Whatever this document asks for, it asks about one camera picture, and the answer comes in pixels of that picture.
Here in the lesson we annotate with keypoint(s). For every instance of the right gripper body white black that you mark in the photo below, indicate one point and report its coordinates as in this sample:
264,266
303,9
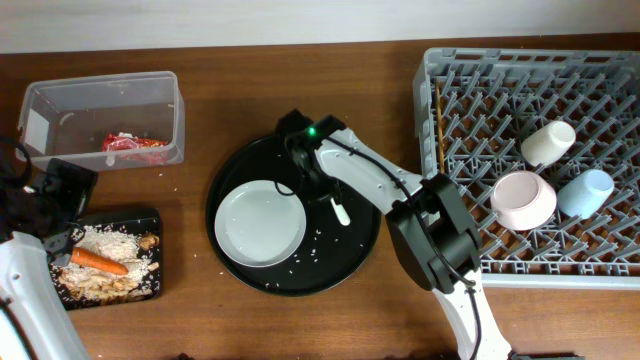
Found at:
316,182

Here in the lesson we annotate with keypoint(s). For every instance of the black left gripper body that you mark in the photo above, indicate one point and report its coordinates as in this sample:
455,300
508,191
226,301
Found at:
64,200

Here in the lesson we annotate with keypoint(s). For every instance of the orange carrot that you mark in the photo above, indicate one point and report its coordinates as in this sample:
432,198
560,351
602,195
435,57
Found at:
86,258

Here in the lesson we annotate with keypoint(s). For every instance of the white tissue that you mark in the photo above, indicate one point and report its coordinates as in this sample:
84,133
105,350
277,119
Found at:
110,159

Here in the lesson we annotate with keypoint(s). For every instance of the red snack wrapper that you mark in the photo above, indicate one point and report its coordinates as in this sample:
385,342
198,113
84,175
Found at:
143,150

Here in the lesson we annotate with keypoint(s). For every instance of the brown mushroom piece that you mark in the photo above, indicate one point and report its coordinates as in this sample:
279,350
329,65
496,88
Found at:
148,241

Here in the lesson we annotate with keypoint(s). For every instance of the wooden chopstick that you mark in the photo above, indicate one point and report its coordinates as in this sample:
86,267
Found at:
439,127

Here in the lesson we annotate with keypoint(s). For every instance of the pink small bowl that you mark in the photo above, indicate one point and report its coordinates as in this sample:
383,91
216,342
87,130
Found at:
522,200

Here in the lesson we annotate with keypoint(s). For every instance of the white cup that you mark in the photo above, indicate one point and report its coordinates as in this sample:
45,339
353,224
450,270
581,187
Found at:
548,144

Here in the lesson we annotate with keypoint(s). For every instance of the light blue cup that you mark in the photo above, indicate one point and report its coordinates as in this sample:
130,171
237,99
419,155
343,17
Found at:
584,195

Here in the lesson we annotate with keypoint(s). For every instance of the white plastic fork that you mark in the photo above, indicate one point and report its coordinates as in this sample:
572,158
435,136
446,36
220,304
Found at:
340,212

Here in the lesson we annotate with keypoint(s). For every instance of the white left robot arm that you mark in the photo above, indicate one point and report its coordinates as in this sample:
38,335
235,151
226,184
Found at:
30,303

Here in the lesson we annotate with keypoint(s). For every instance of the black rectangular waste tray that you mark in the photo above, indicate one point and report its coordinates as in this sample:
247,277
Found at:
136,221

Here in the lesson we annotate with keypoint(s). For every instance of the grey dishwasher rack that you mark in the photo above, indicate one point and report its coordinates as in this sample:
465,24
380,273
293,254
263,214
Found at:
491,101

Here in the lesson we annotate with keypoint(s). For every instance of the pile of rice scraps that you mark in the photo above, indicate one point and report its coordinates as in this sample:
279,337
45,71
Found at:
84,287

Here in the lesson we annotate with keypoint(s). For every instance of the grey round plate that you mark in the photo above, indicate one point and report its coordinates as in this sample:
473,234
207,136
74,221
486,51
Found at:
257,226

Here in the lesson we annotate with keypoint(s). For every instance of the clear plastic bin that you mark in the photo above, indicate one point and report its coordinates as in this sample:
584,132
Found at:
69,119

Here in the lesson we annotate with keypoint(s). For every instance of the round black serving tray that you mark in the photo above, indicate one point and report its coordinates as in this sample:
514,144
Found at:
329,252

